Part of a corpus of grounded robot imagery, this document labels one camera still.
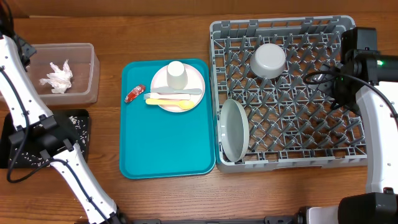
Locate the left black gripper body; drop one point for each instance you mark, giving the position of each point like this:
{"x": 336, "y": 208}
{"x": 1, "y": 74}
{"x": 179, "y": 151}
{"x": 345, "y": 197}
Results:
{"x": 25, "y": 50}

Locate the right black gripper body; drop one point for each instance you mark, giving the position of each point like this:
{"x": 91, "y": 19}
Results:
{"x": 334, "y": 91}

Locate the white napkin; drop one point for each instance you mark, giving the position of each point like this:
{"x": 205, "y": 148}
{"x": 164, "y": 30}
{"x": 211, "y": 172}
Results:
{"x": 60, "y": 80}

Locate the small grey bowl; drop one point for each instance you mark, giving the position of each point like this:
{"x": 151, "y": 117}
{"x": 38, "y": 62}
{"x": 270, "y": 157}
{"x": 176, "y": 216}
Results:
{"x": 268, "y": 61}

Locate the grey round plate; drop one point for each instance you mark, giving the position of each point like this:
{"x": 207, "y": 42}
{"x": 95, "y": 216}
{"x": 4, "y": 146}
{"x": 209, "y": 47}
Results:
{"x": 234, "y": 130}

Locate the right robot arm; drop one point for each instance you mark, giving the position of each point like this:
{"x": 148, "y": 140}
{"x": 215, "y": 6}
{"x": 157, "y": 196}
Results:
{"x": 366, "y": 84}

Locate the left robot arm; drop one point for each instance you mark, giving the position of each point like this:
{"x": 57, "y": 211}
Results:
{"x": 27, "y": 111}

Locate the grey dishwasher rack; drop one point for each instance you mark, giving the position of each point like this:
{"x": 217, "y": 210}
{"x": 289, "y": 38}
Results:
{"x": 290, "y": 124}

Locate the clear plastic bin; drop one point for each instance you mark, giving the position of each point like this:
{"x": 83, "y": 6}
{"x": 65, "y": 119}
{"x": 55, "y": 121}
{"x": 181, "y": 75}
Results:
{"x": 83, "y": 63}

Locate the black plastic bin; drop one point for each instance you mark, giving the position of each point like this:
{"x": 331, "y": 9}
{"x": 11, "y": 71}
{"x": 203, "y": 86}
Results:
{"x": 30, "y": 156}

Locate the white rice grains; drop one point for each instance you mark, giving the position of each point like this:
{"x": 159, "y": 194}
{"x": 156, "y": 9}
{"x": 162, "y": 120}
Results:
{"x": 45, "y": 140}

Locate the small red sauce packet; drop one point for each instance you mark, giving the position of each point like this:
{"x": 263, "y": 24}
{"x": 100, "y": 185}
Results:
{"x": 134, "y": 93}

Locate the light blue plastic knife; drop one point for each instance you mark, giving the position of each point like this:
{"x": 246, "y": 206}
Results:
{"x": 169, "y": 90}

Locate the white round plate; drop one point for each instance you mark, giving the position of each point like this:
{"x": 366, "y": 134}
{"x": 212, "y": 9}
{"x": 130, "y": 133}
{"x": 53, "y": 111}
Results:
{"x": 195, "y": 80}

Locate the white plastic fork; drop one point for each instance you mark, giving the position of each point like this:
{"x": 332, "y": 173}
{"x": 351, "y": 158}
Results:
{"x": 176, "y": 96}

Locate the yellow plastic spoon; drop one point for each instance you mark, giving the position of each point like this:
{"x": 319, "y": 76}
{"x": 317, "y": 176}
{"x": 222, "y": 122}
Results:
{"x": 183, "y": 104}

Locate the white paper cup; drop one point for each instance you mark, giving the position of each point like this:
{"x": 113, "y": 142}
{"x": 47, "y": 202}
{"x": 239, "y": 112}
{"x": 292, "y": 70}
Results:
{"x": 177, "y": 77}

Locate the teal plastic tray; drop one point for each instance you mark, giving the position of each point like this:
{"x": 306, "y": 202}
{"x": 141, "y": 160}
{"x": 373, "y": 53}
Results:
{"x": 156, "y": 143}

